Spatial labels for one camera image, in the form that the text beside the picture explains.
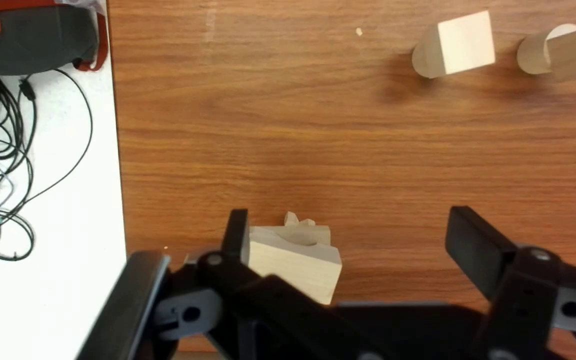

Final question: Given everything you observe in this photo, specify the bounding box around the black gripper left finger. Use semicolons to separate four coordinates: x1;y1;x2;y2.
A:
196;208;370;360

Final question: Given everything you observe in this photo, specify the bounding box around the red and black device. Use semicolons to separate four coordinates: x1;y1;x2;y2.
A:
0;0;112;78

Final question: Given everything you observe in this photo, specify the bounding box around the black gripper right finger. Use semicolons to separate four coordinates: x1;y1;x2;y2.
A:
444;203;576;360

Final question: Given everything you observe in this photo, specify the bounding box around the wooden cube block with notch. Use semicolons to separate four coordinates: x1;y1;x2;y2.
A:
436;7;498;75

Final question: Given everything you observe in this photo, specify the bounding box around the small wooden support block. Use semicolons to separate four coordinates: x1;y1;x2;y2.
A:
281;210;318;230

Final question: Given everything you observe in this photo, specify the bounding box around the wooden arch block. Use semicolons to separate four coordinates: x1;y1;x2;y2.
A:
245;237;344;308

